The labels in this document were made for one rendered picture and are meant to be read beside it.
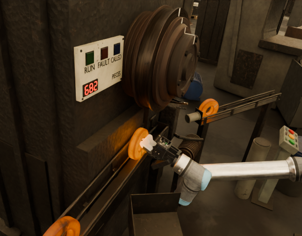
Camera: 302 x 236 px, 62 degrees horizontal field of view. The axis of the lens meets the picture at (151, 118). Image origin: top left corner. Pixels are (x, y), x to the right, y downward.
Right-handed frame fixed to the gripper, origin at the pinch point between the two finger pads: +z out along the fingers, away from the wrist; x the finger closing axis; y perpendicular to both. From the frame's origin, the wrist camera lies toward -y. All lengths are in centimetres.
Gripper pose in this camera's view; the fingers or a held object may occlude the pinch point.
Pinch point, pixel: (139, 140)
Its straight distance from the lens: 119.7
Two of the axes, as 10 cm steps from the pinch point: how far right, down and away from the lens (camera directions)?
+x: -4.4, 4.1, -8.0
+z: -8.3, -5.3, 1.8
